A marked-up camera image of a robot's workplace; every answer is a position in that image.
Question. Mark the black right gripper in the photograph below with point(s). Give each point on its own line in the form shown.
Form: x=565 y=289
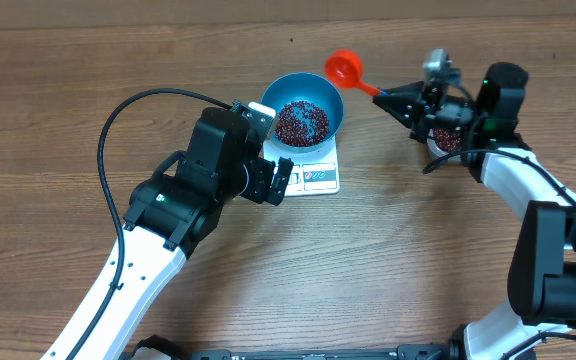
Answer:
x=423 y=111

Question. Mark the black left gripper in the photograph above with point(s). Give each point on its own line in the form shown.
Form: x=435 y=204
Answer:
x=263 y=173

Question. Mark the red measuring scoop blue handle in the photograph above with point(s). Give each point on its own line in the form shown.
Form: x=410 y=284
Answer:
x=344 y=68

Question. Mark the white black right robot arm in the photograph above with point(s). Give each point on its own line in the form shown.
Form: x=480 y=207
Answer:
x=541 y=283

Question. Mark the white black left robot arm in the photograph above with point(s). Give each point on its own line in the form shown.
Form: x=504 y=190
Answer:
x=168 y=215

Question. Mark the white kitchen scale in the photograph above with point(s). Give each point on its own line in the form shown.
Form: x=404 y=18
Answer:
x=315 y=171

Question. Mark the red beans in bowl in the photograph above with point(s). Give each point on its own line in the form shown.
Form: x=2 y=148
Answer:
x=302 y=124

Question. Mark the blue bowl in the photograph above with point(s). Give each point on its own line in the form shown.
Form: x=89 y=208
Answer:
x=308 y=87

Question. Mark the clear plastic container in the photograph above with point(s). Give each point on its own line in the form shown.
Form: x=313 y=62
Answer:
x=433 y=150

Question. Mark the red beans in container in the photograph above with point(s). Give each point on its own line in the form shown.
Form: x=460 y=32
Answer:
x=445 y=140

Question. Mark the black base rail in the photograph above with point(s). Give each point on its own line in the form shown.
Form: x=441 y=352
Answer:
x=157 y=347

